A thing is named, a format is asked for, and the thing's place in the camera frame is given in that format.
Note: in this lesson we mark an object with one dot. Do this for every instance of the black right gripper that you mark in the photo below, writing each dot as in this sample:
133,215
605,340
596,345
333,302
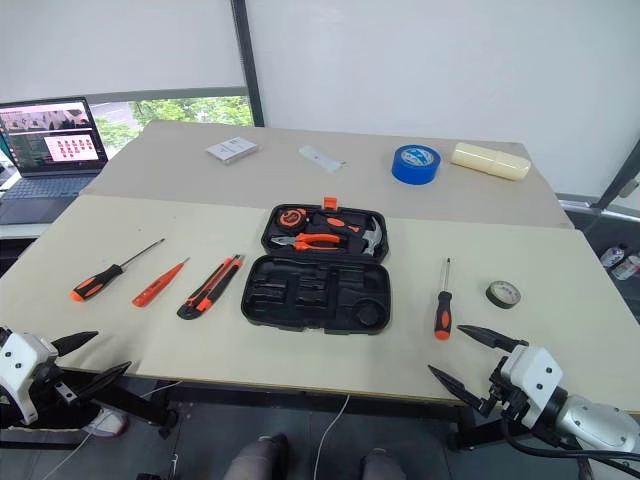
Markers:
507,397

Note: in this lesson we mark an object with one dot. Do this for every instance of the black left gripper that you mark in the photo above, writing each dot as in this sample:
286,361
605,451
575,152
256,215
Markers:
47,382

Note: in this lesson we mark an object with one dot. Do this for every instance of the Phillips orange-black screwdriver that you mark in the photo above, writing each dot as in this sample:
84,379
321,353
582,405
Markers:
443,312

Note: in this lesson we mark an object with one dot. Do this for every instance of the black electrical tape roll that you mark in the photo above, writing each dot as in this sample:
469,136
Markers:
492,296

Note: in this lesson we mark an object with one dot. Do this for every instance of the long slotted orange-black screwdriver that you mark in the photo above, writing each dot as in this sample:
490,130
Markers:
95,285

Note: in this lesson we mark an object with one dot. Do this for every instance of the orange voltage tester pen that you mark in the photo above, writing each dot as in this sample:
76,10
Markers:
155,287

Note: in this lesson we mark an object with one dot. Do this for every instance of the orange black utility knife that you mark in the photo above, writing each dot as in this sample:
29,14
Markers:
207,292

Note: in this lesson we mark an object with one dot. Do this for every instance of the black tool case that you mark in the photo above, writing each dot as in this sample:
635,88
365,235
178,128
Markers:
310,295

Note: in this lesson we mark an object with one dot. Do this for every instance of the white pink shoe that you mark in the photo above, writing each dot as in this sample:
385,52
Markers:
107,422

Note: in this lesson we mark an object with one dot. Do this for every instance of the clear plastic bottle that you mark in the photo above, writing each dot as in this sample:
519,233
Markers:
614,255
627,266

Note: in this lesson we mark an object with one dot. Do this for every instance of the blue tape roll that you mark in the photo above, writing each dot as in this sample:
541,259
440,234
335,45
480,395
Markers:
412,172

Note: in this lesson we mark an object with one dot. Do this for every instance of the cream cylindrical case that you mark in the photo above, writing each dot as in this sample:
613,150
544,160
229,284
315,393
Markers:
490,161

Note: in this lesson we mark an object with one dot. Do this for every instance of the open laptop computer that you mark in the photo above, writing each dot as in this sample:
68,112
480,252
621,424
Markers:
50,150

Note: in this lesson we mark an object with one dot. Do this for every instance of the black slanted pole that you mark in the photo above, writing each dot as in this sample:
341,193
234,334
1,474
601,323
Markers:
620,182

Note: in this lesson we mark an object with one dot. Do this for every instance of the orange black tape measure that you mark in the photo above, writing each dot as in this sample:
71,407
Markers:
291,218

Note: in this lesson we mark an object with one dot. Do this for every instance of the clear plastic packet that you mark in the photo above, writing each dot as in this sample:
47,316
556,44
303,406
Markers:
320,157

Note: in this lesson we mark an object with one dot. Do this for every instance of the small white card box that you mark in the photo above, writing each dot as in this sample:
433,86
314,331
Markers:
232,148

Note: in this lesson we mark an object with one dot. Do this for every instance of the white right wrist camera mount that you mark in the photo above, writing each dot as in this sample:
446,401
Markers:
532,375

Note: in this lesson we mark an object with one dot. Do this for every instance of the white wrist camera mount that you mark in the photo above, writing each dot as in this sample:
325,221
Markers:
532,375
20,367

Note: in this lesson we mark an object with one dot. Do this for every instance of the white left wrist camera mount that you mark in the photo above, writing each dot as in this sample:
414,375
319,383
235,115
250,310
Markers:
20,367

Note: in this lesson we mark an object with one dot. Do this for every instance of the black table frame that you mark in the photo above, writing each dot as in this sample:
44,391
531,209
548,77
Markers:
300,396

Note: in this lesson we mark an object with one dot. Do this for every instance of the black window frame post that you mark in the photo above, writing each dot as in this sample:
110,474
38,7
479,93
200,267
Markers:
250,65

